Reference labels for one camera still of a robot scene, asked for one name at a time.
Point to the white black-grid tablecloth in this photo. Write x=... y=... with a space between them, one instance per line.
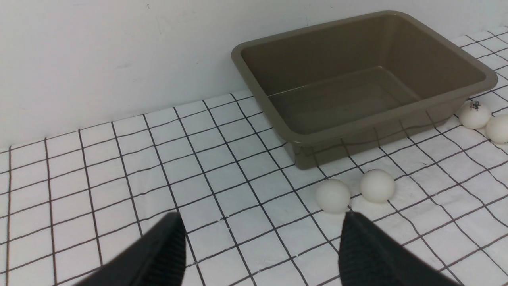
x=72 y=202

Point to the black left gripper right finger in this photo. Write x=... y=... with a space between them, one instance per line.
x=367 y=256

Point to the white printed ping-pong ball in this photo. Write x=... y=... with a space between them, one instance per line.
x=474 y=115

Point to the olive plastic bin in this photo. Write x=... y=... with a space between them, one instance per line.
x=343 y=87

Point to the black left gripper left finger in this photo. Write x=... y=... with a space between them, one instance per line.
x=158 y=258

